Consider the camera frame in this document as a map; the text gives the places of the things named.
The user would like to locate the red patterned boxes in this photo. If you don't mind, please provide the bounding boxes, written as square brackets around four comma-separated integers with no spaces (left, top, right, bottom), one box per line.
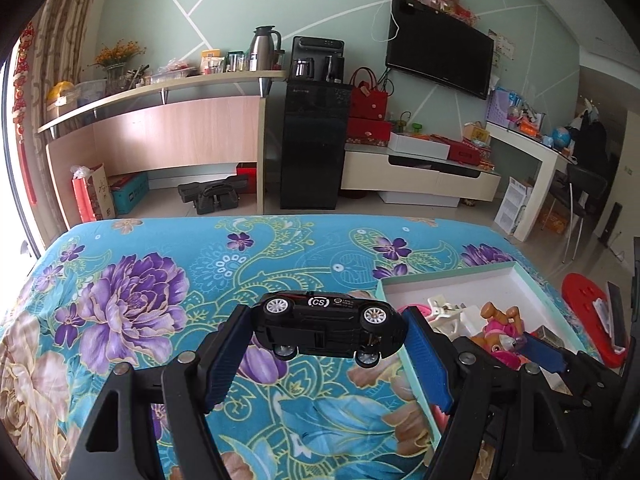
[447,137,494,169]

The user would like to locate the silver patterned harmonica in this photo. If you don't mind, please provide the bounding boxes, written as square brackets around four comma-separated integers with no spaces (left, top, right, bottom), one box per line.
[532,325,566,349]

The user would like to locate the white printed carton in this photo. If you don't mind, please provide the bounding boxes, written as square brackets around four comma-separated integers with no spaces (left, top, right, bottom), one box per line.
[494,177,534,235]

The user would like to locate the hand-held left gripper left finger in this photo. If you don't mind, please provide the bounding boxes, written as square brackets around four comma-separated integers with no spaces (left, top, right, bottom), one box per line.
[65,305,252,480]

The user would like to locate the beige curtain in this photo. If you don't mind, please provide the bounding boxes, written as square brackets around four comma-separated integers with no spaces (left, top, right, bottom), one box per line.
[29,0,119,137]

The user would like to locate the cream television cabinet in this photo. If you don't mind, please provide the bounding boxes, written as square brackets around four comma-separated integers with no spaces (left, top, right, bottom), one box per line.
[342,142,501,209]

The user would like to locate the wooden shelf counter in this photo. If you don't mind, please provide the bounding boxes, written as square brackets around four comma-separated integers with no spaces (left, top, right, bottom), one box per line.
[37,69,289,222]

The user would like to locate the red gift box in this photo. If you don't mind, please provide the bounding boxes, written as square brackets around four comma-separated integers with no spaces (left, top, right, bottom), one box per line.
[346,117,394,147]

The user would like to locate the black chair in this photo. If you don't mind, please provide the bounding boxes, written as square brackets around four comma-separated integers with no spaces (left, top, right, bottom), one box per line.
[547,164,614,264]

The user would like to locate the shallow green cardboard box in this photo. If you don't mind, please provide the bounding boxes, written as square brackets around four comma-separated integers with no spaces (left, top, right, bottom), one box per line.
[360,261,577,461]

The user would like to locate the yellow cardboard box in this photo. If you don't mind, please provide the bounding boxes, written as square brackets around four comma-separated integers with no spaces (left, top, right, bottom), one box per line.
[462,122,491,144]

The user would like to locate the black wall television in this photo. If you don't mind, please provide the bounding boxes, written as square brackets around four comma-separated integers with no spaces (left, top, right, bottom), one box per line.
[384,0,495,101]

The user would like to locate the pink puppy toy figure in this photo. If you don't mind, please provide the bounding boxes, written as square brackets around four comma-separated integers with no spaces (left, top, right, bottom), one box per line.
[472,301,529,369]

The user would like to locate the cream plastic clip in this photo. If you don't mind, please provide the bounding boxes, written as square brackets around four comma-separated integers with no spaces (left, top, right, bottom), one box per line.
[424,295,469,334]

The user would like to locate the smartphone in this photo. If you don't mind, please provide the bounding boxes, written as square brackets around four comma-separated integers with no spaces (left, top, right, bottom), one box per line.
[592,280,626,354]

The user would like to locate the steel thermos jug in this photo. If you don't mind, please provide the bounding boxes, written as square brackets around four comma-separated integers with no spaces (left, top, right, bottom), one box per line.
[248,25,282,72]

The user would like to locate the blue storage box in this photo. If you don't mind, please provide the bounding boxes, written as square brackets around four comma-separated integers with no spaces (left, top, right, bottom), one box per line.
[109,172,150,216]

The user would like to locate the red hanging decoration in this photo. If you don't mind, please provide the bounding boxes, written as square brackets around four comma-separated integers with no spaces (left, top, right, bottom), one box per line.
[12,22,39,206]

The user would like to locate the black toy car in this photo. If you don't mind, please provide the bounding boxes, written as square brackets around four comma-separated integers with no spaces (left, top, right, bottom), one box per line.
[247,289,409,369]

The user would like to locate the white flat box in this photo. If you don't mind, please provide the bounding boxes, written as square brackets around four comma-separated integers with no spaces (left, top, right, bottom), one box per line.
[387,131,451,159]

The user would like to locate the purple plastic basket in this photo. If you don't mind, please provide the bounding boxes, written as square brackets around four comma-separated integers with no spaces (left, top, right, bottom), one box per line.
[485,87,521,129]

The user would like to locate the white desk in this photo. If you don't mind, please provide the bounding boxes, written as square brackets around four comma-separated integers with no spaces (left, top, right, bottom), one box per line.
[487,120,576,241]

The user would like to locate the red and white gift bag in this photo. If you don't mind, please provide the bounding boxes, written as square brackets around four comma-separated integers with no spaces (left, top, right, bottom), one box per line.
[71,162,117,224]

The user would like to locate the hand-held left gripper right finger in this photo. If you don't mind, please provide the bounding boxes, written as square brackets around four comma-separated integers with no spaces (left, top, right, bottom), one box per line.
[402,308,596,480]

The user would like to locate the black water dispenser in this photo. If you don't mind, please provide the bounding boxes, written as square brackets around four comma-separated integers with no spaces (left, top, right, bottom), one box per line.
[279,35,353,210]

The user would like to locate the vase of yellow flowers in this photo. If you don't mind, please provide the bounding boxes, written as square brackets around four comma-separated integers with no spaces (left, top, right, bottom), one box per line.
[92,39,146,94]

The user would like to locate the red round stool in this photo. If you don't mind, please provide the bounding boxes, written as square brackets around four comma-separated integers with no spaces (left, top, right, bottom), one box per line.
[560,272,629,369]

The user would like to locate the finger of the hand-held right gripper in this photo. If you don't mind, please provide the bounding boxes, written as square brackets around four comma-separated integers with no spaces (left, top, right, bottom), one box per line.
[524,332,624,411]

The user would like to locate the black foot stepper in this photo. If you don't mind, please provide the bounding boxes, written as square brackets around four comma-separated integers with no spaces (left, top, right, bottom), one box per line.
[177,175,251,215]

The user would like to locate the red handbag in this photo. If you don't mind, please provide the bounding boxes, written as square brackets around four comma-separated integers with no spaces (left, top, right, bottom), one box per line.
[349,67,390,121]

